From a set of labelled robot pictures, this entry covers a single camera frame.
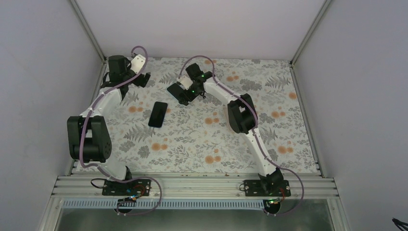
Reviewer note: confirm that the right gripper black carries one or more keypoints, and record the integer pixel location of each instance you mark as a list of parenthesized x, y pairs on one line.
[(182, 98)]

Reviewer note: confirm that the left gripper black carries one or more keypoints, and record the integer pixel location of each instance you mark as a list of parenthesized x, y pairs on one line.
[(138, 82)]

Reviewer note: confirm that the dark blue phone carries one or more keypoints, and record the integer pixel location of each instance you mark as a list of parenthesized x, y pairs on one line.
[(158, 114)]

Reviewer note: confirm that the beige phone case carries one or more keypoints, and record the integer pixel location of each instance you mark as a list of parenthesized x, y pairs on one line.
[(226, 115)]

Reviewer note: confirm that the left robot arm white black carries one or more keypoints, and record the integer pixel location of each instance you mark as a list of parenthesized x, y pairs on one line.
[(88, 136)]

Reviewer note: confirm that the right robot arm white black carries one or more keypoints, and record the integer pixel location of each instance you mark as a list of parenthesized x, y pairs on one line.
[(242, 119)]

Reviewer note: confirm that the floral patterned table mat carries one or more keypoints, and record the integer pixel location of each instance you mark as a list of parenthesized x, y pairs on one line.
[(195, 138)]

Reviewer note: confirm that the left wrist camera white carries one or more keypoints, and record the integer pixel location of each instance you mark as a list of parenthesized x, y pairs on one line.
[(138, 63)]

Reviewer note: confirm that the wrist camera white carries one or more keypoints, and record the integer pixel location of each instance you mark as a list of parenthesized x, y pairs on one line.
[(185, 82), (138, 63)]

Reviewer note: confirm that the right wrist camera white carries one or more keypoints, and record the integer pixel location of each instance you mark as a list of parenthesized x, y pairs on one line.
[(185, 82)]

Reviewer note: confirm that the left aluminium frame post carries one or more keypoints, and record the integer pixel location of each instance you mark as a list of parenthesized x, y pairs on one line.
[(84, 23)]

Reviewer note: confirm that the aluminium frame post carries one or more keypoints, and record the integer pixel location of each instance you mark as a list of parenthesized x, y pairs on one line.
[(322, 11), (84, 23)]

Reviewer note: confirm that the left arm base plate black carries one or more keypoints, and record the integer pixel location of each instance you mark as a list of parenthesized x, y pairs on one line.
[(139, 187)]

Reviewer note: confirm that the slotted cable duct grey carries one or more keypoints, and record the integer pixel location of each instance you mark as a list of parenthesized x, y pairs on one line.
[(88, 203)]

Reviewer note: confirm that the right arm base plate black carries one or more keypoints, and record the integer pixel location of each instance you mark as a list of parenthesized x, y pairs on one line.
[(257, 188)]

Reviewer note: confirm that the aluminium mounting rail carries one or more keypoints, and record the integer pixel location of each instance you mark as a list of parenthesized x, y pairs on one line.
[(195, 186)]

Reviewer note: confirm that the right aluminium frame post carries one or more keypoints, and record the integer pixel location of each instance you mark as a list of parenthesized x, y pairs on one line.
[(322, 11)]

